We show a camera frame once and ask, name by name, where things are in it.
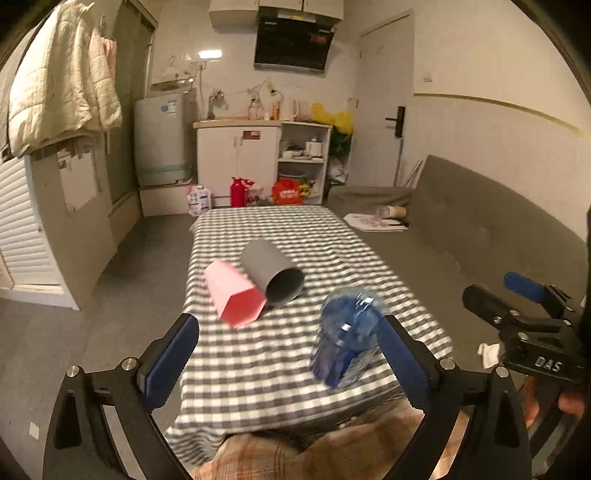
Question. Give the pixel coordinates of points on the white open shelf unit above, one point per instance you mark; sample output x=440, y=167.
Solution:
x=302, y=166

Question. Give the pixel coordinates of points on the paper cup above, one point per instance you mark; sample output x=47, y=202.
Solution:
x=392, y=211

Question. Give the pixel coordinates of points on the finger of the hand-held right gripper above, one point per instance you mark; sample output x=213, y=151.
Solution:
x=482, y=302
x=521, y=286

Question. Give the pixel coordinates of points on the pink white bag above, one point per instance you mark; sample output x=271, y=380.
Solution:
x=255, y=194

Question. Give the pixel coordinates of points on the grey cup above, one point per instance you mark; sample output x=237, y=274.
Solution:
x=272, y=272

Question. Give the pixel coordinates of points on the metal faucet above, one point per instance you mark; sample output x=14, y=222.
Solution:
x=214, y=99

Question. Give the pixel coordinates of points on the wall light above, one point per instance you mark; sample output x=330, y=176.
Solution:
x=210, y=55

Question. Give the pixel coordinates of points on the torn wall paper sheet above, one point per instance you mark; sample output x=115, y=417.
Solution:
x=78, y=180

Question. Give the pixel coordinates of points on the white kettle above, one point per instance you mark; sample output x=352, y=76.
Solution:
x=288, y=110

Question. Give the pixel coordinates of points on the printed paper sheet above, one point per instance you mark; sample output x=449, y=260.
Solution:
x=369, y=222

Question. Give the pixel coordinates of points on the pink hexagonal cup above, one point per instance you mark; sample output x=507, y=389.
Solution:
x=235, y=295

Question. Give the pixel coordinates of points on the white tissue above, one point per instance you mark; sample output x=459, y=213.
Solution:
x=490, y=354

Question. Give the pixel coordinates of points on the white wall cabinets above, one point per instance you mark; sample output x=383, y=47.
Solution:
x=277, y=7

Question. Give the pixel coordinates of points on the white wall socket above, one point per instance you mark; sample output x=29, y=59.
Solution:
x=33, y=430

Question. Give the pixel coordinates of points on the grey sofa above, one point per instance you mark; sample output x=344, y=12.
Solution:
x=461, y=230

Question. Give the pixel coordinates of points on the white washing machine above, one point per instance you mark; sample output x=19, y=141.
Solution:
x=161, y=138

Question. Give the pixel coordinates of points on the red bottle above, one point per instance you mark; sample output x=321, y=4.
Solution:
x=238, y=194

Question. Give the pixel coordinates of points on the black range hood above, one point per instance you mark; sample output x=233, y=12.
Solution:
x=293, y=44

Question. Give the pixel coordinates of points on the person's plaid pants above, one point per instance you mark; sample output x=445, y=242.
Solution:
x=323, y=454

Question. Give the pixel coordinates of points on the person's right hand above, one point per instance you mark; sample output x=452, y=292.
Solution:
x=568, y=404

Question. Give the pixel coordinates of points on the red bag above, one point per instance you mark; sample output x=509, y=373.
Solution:
x=286, y=193

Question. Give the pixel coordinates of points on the white refill pack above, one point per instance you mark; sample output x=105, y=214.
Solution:
x=199, y=201

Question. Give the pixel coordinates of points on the cream quilted jacket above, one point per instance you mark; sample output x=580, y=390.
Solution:
x=55, y=78

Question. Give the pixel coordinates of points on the white louvered door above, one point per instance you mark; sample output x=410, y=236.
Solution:
x=25, y=230

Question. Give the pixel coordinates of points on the orange bottle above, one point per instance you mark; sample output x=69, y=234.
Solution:
x=276, y=111

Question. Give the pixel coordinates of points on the pink hanging garment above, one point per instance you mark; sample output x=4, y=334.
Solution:
x=108, y=60

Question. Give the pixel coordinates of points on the white leaning boards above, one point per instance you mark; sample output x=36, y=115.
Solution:
x=411, y=173

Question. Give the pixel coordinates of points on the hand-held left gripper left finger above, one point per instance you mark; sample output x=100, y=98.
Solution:
x=170, y=367

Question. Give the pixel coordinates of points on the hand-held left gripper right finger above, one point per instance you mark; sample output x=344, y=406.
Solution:
x=398, y=357

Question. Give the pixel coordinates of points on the grey checkered tablecloth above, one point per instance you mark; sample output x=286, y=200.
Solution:
x=258, y=360

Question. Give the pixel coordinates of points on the yellow plastic bag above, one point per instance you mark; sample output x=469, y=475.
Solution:
x=334, y=119

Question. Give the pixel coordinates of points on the white sink cabinet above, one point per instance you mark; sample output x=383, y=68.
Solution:
x=231, y=161

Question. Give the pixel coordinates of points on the blue transparent cup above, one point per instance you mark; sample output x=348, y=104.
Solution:
x=346, y=339

